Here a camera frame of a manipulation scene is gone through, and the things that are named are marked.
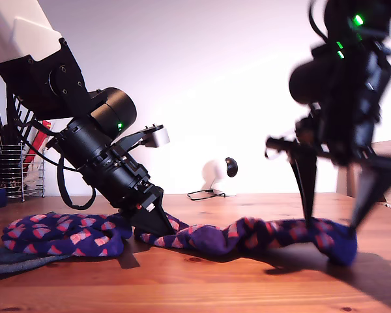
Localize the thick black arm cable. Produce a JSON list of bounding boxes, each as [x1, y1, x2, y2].
[[56, 153, 97, 210]]

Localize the red paper packet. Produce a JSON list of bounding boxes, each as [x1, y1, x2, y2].
[[25, 119, 52, 166]]

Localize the purple patterned sock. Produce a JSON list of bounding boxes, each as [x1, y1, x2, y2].
[[134, 213, 358, 267], [1, 211, 134, 258]]

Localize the wire utensil holder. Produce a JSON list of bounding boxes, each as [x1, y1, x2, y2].
[[0, 143, 26, 200]]

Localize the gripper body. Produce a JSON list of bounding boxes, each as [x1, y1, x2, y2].
[[89, 143, 166, 216]]

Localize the white round security camera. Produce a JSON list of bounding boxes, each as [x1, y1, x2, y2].
[[201, 156, 239, 198]]

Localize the wire napkin rack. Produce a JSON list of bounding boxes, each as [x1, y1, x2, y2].
[[21, 148, 48, 202]]

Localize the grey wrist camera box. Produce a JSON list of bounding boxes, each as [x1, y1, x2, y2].
[[112, 123, 171, 153], [265, 136, 284, 160]]

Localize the white paper napkins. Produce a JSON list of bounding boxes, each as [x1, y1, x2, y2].
[[26, 159, 47, 193]]

